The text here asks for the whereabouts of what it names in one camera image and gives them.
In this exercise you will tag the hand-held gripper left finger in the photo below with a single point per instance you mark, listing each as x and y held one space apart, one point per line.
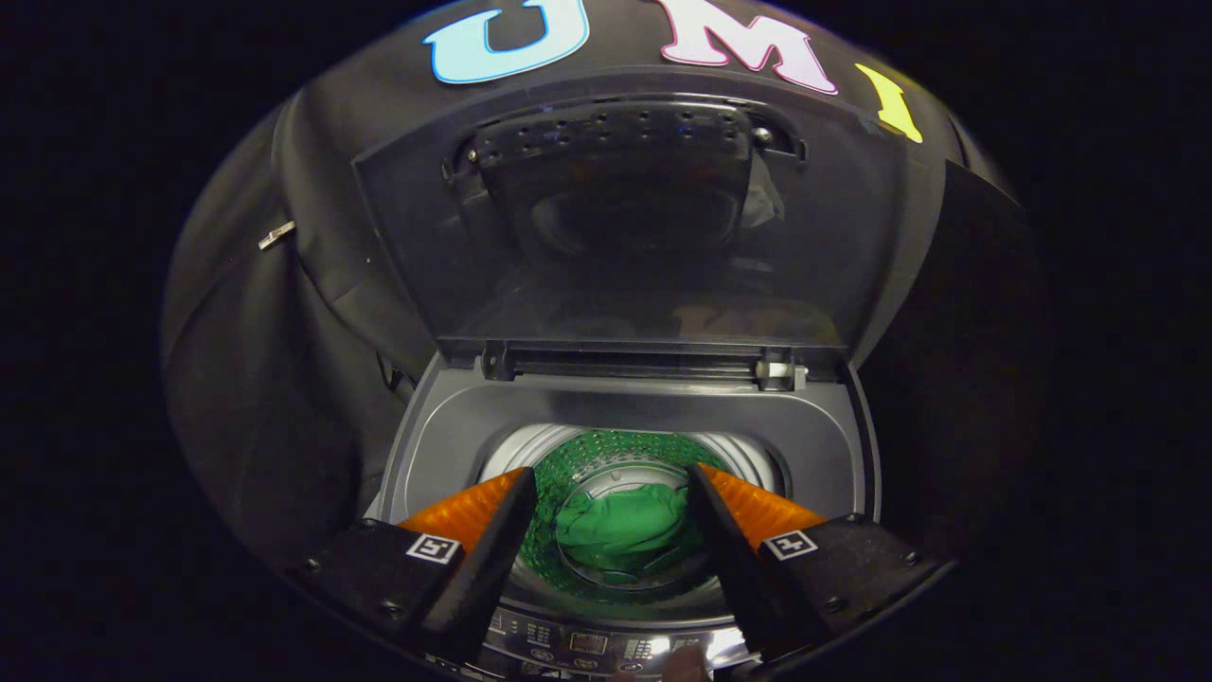
483 568

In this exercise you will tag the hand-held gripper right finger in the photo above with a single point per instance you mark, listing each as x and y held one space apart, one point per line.
734 568

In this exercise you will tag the green polo shirt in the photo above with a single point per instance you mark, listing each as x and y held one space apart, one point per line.
620 526

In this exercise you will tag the grey washing machine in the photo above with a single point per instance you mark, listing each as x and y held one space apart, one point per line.
454 426

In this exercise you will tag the dark translucent washing machine lid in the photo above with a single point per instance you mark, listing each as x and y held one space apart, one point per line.
625 265

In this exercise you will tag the black backdrop cloth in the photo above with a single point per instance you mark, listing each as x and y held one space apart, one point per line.
284 332

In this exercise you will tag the silver metal clip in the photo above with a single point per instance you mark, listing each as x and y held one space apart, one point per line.
276 235

